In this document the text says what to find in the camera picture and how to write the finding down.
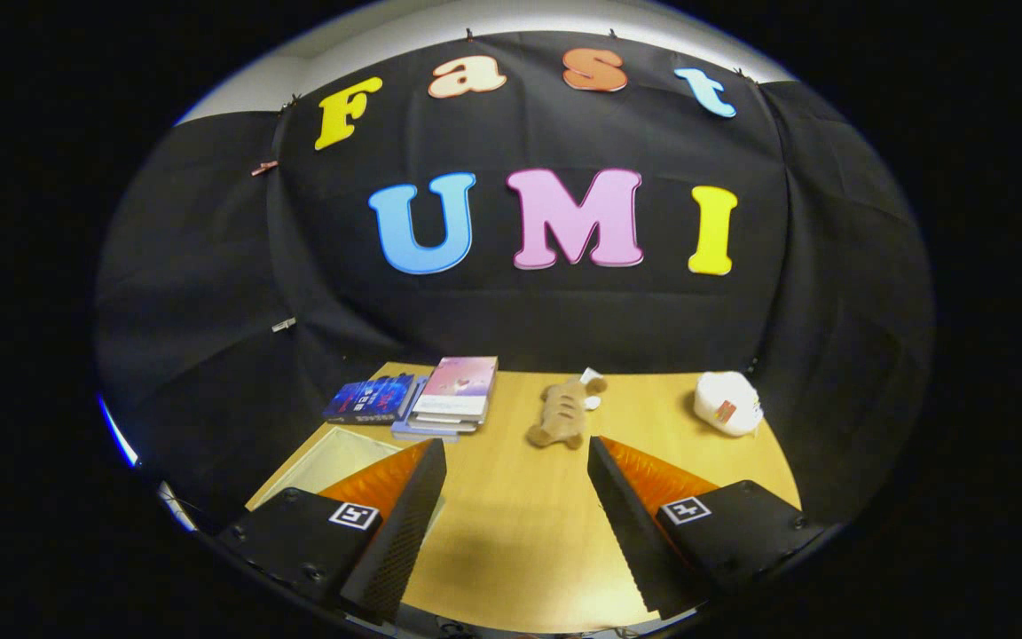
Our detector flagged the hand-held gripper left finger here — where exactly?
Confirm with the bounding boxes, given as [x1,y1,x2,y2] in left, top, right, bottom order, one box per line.
[216,438,448,625]

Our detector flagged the white book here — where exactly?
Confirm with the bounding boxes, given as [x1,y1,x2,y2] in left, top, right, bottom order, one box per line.
[406,410,487,434]

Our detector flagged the lavender book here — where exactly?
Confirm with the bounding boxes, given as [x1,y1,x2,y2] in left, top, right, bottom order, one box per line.
[390,377,460,443]

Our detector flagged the cream fabric storage box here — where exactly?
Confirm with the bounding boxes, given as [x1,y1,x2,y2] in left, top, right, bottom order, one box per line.
[245,426,445,533]

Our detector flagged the lit computer monitor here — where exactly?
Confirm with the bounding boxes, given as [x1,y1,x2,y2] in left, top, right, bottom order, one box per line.
[98,395,141,469]

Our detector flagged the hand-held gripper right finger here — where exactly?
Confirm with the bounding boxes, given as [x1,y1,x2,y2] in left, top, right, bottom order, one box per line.
[587,435,827,619]

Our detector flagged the white plush toy red label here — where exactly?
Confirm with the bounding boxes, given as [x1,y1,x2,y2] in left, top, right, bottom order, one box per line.
[694,371,765,438]

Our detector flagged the brown plush toy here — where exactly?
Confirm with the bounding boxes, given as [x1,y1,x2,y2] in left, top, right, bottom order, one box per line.
[525,367,609,450]

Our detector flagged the black backdrop cloth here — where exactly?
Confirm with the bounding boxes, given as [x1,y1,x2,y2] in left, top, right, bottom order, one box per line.
[94,31,935,533]

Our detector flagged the pink cover book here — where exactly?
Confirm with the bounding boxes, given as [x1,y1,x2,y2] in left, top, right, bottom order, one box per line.
[410,356,499,420]

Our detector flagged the dark blue cover book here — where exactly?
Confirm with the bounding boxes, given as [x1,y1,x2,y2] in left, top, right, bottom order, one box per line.
[323,373,423,425]

